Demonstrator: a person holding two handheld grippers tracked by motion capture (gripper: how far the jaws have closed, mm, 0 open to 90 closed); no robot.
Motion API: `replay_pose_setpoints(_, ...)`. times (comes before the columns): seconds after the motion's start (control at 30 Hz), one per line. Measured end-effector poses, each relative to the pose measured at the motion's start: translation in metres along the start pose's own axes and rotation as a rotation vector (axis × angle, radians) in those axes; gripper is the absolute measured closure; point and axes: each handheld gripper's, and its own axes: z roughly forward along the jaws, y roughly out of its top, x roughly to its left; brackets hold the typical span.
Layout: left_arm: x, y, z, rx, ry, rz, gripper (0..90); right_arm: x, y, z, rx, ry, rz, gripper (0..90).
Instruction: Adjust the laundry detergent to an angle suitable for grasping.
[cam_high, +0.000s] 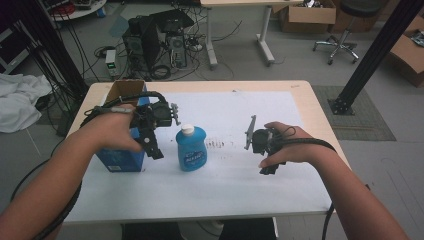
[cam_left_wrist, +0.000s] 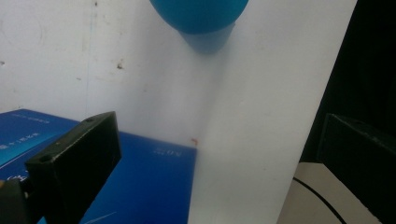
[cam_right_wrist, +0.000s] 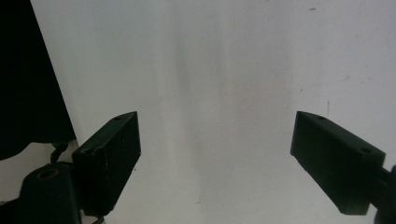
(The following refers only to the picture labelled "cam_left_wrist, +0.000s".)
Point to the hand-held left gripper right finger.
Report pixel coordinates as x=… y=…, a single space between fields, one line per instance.
x=361 y=161

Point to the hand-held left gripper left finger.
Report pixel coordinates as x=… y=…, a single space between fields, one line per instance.
x=73 y=165

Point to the blue box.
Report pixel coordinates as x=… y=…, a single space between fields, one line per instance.
x=149 y=180

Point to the white board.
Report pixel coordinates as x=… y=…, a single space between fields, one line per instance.
x=249 y=130

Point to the blue ball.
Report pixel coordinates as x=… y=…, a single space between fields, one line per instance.
x=199 y=14

